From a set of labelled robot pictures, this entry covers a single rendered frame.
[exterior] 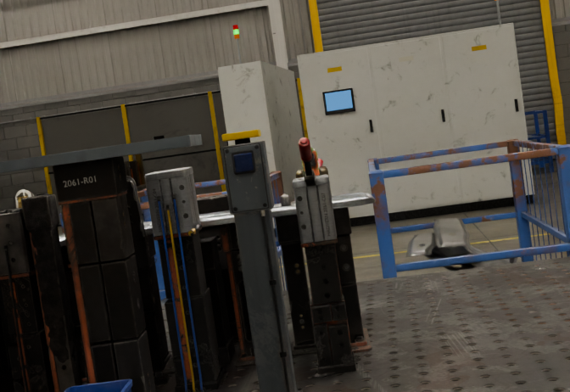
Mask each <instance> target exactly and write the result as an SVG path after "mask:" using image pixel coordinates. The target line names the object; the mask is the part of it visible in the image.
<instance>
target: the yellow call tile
mask: <svg viewBox="0 0 570 392"><path fill-rule="evenodd" d="M260 136H261V133H260V130H251V131H245V132H234V133H227V134H222V141H223V142H226V141H232V140H235V145H237V144H243V143H251V142H250V138H251V137H260Z"/></svg>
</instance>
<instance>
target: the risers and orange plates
mask: <svg viewBox="0 0 570 392"><path fill-rule="evenodd" d="M200 243H201V250H202V256H203V262H204V272H205V278H206V284H207V288H210V296H211V302H212V308H213V314H214V319H215V331H216V337H217V342H218V348H219V354H220V360H221V365H227V364H231V362H232V358H233V356H234V353H235V347H234V341H233V335H231V330H230V324H229V318H228V312H227V306H226V296H225V289H224V283H223V277H222V272H221V262H220V258H219V252H218V246H217V241H216V236H215V237H208V238H201V239H200Z"/></svg>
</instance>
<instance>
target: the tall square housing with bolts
mask: <svg viewBox="0 0 570 392"><path fill-rule="evenodd" d="M144 177H145V182H146V187H147V193H148V203H149V209H150V215H151V221H152V227H153V233H154V240H158V245H159V255H160V261H161V266H162V272H163V279H164V284H165V295H166V299H168V300H167V301H166V302H165V313H166V318H167V324H168V330H169V335H170V346H171V352H172V357H173V364H174V370H175V375H176V387H175V392H210V391H212V390H215V389H220V388H219V386H220V385H223V384H222V383H223V382H226V381H224V379H226V378H228V376H227V374H228V372H224V369H223V367H221V360H220V354H219V348H218V342H217V337H216V331H215V319H214V314H213V308H212V302H211V296H210V288H207V284H206V278H205V272H204V262H203V256H202V250H201V243H200V238H199V231H200V230H201V229H202V227H200V228H199V230H198V231H196V233H195V234H194V235H193V236H192V237H191V236H188V234H187V233H188V231H190V230H191V229H192V228H196V226H197V225H198V224H200V219H199V213H198V202H197V196H196V190H195V184H194V179H193V168H192V167H184V168H177V169H171V170H165V171H155V172H151V173H148V174H145V176H144ZM223 375H224V376H223Z"/></svg>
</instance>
